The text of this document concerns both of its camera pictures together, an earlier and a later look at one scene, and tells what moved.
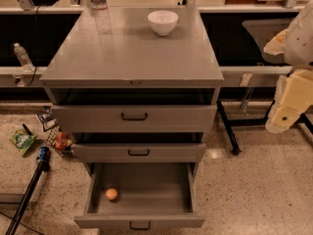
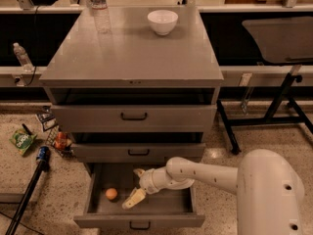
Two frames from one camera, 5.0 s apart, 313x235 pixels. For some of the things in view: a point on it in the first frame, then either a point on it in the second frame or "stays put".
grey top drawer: [136, 117] stays put
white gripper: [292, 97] → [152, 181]
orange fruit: [111, 194] stays put
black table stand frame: [230, 123] stays put
